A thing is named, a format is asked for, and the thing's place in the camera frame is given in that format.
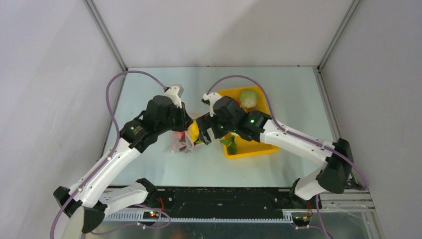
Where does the green cabbage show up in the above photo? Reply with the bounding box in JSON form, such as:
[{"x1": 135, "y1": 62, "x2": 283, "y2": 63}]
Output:
[{"x1": 238, "y1": 89, "x2": 258, "y2": 109}]

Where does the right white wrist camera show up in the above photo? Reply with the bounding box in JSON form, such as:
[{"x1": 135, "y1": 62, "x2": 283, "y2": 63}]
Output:
[{"x1": 202, "y1": 93, "x2": 222, "y2": 117}]

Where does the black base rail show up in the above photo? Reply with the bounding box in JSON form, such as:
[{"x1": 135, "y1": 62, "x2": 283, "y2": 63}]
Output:
[{"x1": 126, "y1": 186, "x2": 322, "y2": 222}]

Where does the yellow mango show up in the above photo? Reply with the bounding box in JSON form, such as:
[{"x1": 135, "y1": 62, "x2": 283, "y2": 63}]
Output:
[{"x1": 187, "y1": 120, "x2": 200, "y2": 143}]

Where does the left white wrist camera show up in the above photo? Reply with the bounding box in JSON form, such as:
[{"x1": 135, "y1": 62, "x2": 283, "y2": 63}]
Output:
[{"x1": 164, "y1": 85, "x2": 184, "y2": 108}]

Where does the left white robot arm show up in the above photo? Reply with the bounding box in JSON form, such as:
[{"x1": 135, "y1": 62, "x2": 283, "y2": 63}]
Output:
[{"x1": 53, "y1": 94, "x2": 193, "y2": 239}]

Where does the yellow plastic tray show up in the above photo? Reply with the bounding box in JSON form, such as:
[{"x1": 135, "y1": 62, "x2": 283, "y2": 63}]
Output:
[{"x1": 217, "y1": 86, "x2": 280, "y2": 159}]

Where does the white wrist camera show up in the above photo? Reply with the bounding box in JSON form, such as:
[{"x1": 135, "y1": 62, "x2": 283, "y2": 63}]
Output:
[
  {"x1": 164, "y1": 85, "x2": 184, "y2": 108},
  {"x1": 202, "y1": 93, "x2": 222, "y2": 117}
]

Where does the bright red apple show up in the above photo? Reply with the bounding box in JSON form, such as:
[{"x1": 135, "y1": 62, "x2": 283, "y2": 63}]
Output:
[{"x1": 173, "y1": 131, "x2": 185, "y2": 141}]

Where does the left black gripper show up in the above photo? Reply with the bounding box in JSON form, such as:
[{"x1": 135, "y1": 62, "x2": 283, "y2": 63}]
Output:
[{"x1": 156, "y1": 101, "x2": 193, "y2": 134}]

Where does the green leafy vegetable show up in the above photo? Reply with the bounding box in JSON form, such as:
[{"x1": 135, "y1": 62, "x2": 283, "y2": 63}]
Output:
[{"x1": 220, "y1": 135, "x2": 237, "y2": 155}]

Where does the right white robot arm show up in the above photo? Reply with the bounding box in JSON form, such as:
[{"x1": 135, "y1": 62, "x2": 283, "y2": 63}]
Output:
[{"x1": 197, "y1": 93, "x2": 351, "y2": 208}]

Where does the clear pink-dotted zip bag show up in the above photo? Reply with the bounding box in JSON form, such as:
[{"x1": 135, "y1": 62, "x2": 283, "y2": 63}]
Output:
[{"x1": 164, "y1": 112, "x2": 204, "y2": 154}]

